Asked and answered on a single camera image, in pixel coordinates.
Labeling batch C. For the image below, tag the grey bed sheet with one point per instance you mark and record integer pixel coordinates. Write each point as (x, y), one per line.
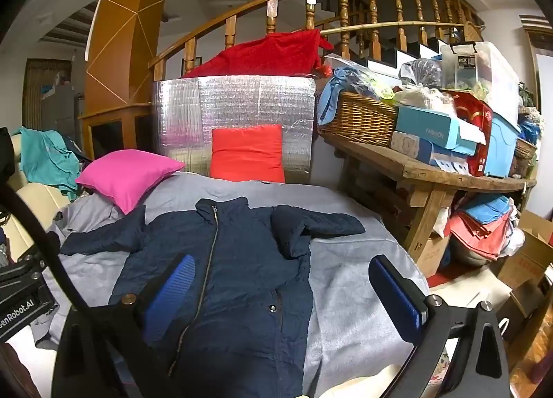
(358, 294)

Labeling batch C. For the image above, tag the pink pillow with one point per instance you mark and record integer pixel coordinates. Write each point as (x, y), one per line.
(125, 177)

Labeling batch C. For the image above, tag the orange wooden cabinet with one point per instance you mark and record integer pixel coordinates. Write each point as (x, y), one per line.
(129, 35)

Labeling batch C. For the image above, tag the clear plastic storage box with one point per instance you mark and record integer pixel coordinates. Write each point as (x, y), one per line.
(492, 74)

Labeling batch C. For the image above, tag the grey refrigerator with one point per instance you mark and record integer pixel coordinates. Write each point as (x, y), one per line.
(60, 108)

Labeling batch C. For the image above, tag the red orange pillow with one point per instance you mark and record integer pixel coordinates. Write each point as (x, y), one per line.
(246, 154)

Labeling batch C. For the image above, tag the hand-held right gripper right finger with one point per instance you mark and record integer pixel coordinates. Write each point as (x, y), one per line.
(395, 298)

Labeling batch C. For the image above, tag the cream sofa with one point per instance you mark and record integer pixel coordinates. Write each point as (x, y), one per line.
(34, 199)

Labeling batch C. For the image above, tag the wooden stair railing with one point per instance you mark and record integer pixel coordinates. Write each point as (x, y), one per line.
(344, 5)

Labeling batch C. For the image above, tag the large wicker basket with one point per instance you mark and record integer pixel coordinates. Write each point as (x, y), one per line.
(358, 121)

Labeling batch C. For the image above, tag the red cloth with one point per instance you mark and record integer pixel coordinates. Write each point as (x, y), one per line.
(268, 57)

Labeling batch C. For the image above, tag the teal garment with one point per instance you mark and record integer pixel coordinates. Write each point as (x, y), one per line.
(43, 156)

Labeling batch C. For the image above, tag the navy blue padded jacket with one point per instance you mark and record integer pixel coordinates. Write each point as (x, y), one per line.
(242, 272)

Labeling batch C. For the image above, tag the small cardboard box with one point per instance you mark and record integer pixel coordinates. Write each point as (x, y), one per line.
(434, 253)

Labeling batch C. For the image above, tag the wooden shelf unit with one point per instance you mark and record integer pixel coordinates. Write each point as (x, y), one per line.
(389, 160)

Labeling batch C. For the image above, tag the white plastic bag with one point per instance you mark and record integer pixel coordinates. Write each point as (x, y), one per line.
(421, 98)

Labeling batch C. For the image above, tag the light blue plastic bin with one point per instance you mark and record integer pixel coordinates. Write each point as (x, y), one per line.
(501, 147)

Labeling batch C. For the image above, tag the light blue patterned box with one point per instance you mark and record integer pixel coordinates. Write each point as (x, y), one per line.
(410, 145)

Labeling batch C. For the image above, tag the small wicker basket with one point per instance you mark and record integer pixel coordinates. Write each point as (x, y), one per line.
(525, 149)

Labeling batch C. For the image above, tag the blue folded cloth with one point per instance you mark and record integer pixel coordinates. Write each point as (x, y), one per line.
(488, 208)

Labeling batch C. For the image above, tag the grey plastic bag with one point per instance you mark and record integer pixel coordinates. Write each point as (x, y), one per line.
(421, 72)

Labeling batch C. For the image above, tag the large cardboard box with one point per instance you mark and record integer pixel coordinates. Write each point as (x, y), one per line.
(531, 251)

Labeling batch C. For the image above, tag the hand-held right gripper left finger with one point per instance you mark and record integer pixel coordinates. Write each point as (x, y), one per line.
(175, 290)

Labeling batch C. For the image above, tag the blue shoe box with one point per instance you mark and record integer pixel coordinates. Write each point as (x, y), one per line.
(427, 126)

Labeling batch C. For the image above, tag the silver foil insulation panel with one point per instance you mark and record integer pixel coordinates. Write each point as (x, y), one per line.
(242, 100)

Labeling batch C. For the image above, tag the pink folded cloth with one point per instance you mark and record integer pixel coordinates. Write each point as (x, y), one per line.
(475, 234)

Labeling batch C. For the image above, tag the red gift bag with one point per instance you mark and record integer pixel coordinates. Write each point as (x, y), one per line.
(477, 121)

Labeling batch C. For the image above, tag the yellow green cloth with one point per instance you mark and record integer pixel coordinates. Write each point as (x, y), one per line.
(380, 89)

